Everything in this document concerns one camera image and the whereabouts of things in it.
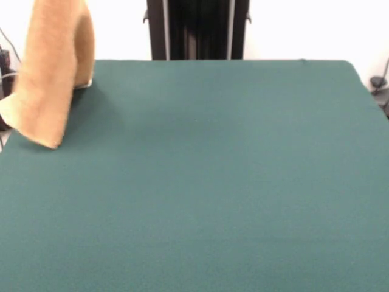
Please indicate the tan terry towel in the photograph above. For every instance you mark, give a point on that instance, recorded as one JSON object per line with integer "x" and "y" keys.
{"x": 48, "y": 76}

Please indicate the dark green table cloth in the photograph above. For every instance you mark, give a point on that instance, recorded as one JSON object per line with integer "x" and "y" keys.
{"x": 243, "y": 182}

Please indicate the dark grey stand base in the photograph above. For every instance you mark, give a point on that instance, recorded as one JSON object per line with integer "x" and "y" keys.
{"x": 378, "y": 81}

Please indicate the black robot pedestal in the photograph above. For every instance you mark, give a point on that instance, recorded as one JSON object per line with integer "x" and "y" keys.
{"x": 158, "y": 36}

